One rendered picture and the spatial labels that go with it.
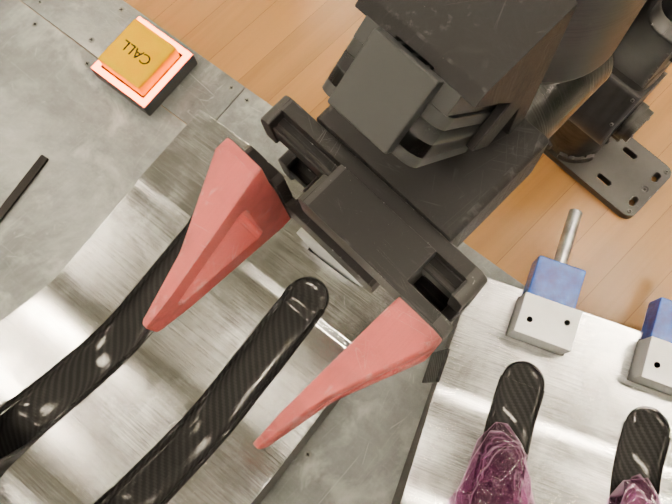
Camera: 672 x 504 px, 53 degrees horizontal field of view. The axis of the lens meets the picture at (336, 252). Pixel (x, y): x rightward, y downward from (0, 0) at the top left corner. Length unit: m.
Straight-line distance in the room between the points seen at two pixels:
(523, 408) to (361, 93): 0.47
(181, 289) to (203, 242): 0.02
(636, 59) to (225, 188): 0.18
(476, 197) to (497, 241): 0.46
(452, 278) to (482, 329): 0.37
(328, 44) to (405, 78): 0.60
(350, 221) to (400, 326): 0.04
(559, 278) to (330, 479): 0.28
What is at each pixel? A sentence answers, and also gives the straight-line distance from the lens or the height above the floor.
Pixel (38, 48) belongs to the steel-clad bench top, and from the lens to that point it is 0.85.
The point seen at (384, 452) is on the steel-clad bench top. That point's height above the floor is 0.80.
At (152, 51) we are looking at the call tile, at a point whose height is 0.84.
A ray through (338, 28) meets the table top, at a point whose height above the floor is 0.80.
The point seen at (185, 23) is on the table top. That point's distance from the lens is 0.81.
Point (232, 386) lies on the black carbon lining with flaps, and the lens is 0.58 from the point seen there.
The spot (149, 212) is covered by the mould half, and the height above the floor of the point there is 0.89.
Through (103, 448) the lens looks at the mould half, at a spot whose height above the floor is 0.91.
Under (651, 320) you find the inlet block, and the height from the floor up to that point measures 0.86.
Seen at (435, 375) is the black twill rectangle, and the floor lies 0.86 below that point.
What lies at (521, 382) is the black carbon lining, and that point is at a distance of 0.62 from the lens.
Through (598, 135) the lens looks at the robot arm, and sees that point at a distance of 0.61.
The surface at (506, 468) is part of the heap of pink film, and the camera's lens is 0.57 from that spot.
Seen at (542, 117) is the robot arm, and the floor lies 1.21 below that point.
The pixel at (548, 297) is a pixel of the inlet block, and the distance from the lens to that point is 0.61.
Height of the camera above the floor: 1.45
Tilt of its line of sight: 75 degrees down
